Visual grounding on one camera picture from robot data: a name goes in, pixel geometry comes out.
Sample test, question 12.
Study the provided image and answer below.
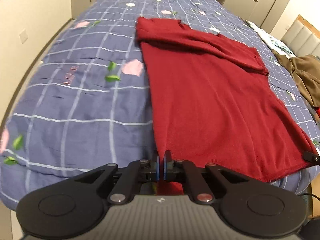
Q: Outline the dark red long-sleeve shirt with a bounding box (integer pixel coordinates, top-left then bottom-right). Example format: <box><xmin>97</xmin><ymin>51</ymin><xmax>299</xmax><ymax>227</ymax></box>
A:
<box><xmin>135</xmin><ymin>17</ymin><xmax>318</xmax><ymax>196</ymax></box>

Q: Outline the grey padded wooden headboard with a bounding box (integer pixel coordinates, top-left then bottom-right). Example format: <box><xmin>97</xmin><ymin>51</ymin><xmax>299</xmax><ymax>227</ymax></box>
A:
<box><xmin>280</xmin><ymin>15</ymin><xmax>320</xmax><ymax>57</ymax></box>

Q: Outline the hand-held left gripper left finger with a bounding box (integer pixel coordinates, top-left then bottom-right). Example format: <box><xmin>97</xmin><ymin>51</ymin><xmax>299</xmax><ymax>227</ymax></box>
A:
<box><xmin>74</xmin><ymin>150</ymin><xmax>161</xmax><ymax>204</ymax></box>

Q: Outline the brown garment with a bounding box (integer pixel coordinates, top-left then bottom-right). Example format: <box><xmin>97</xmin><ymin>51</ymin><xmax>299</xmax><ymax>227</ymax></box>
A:
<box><xmin>272</xmin><ymin>49</ymin><xmax>320</xmax><ymax>107</ymax></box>

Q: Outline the blue checked floral quilt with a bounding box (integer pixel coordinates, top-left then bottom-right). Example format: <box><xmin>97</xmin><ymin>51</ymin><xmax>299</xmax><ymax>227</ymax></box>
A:
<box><xmin>0</xmin><ymin>0</ymin><xmax>320</xmax><ymax>211</ymax></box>

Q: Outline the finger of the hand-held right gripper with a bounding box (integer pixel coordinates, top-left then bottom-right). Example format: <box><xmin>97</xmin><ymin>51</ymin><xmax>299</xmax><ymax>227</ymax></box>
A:
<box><xmin>303</xmin><ymin>152</ymin><xmax>320</xmax><ymax>166</ymax></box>

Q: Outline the light blue patterned cloth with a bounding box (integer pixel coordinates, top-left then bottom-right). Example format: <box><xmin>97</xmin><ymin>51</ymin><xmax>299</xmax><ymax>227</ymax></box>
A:
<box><xmin>245</xmin><ymin>20</ymin><xmax>296</xmax><ymax>56</ymax></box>

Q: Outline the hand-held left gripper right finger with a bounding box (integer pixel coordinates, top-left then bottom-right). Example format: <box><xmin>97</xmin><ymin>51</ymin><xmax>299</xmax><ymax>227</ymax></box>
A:
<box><xmin>163</xmin><ymin>150</ymin><xmax>248</xmax><ymax>204</ymax></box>

